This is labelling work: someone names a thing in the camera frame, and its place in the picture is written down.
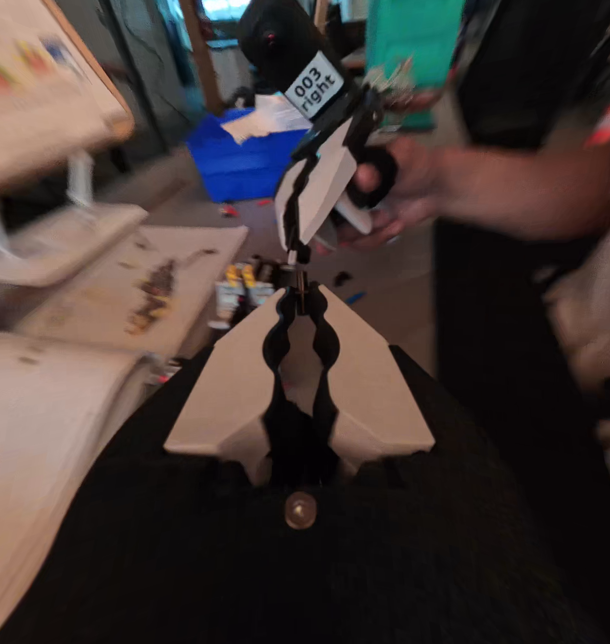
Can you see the lego car chassis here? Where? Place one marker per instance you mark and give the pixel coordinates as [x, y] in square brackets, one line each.
[234, 297]

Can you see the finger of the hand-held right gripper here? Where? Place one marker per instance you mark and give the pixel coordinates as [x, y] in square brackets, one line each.
[282, 216]
[325, 186]

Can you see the blue lego pin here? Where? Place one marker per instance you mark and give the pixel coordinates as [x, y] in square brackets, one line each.
[356, 298]

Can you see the black oval lego piece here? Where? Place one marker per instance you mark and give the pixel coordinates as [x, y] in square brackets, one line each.
[343, 278]

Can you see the wooden support post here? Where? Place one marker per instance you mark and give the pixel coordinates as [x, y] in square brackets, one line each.
[201, 55]

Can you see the person's right forearm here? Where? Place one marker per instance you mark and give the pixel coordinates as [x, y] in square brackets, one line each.
[511, 191]

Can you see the person's right hand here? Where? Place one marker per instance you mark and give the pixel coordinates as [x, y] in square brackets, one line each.
[415, 191]

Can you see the red and black lego pieces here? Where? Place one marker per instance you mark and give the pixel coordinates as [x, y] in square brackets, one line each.
[229, 211]

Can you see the white document stand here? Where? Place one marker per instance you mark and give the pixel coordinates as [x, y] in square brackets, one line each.
[58, 241]

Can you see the lego instruction booklet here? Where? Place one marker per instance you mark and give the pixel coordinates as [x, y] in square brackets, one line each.
[83, 302]

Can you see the crumpled white paper bags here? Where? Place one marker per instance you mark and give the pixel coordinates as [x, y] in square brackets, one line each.
[269, 118]

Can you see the blue plastic bin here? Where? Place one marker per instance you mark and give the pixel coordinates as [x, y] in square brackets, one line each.
[244, 166]

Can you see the black office chair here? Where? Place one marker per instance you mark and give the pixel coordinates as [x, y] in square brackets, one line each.
[526, 75]

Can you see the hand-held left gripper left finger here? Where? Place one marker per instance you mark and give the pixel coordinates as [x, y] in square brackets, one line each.
[224, 397]

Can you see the white cabinet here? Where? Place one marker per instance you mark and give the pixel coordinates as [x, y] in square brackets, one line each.
[232, 70]

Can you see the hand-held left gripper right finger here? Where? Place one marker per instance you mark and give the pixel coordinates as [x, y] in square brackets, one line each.
[380, 397]

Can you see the black perforated panel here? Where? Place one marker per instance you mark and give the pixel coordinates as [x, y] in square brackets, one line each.
[486, 352]

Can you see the black lego connector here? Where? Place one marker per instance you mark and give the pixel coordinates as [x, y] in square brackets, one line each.
[288, 276]

